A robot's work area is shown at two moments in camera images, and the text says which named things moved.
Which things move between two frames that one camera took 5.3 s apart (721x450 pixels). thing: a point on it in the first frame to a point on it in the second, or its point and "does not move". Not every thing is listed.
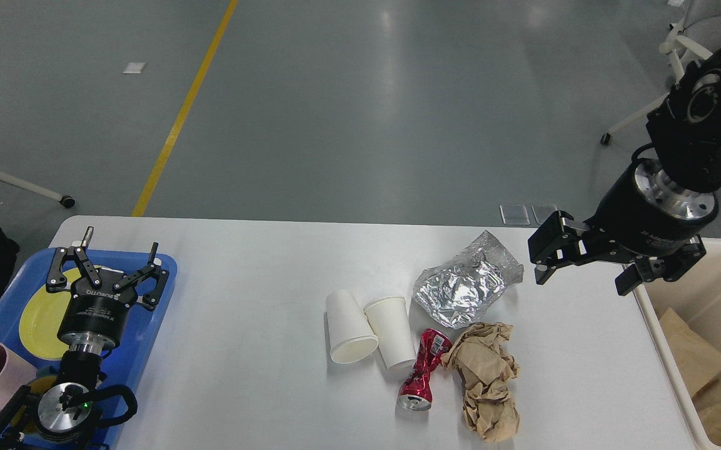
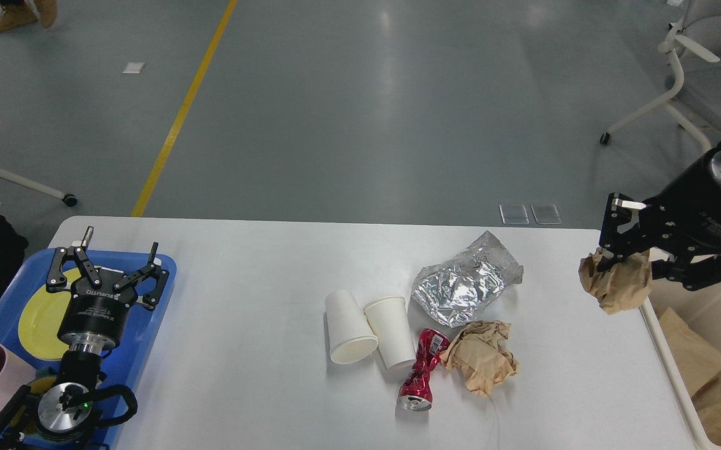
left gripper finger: x=56 y=281 does not move
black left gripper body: x=95 y=317 does not move
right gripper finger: x=670 y=267 to x=701 y=273
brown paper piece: x=491 y=410 to x=623 y=285
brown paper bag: x=699 y=362 does not move
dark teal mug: x=45 y=377 does not move
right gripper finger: x=556 y=243 to x=620 y=235
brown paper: x=481 y=355 does not move
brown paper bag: x=720 y=412 does not move
